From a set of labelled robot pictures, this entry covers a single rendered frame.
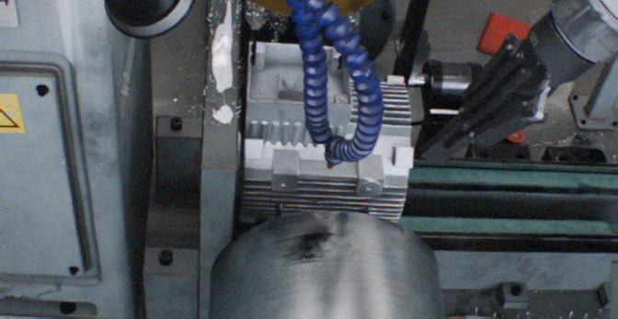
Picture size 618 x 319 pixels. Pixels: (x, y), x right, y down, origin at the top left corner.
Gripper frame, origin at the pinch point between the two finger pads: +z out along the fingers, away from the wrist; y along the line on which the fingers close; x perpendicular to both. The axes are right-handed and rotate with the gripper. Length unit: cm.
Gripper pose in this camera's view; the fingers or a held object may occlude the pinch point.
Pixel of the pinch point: (448, 141)
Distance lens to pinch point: 105.0
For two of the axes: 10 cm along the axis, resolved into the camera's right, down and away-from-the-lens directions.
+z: -5.9, 5.5, 5.9
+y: 0.4, 7.5, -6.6
